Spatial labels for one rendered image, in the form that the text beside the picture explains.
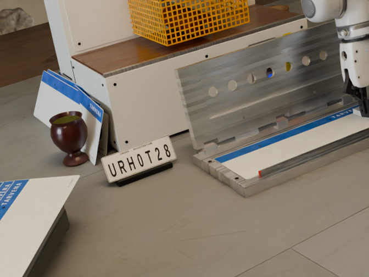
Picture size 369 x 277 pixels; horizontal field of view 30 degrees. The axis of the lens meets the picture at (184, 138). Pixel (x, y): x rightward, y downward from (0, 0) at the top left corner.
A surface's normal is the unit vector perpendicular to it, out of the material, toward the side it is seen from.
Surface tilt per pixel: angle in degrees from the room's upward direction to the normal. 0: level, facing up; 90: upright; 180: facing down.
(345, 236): 0
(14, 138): 0
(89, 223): 0
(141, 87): 90
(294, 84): 78
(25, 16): 90
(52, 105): 63
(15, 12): 90
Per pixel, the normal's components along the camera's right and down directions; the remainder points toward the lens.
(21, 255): -0.15, -0.91
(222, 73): 0.43, 0.10
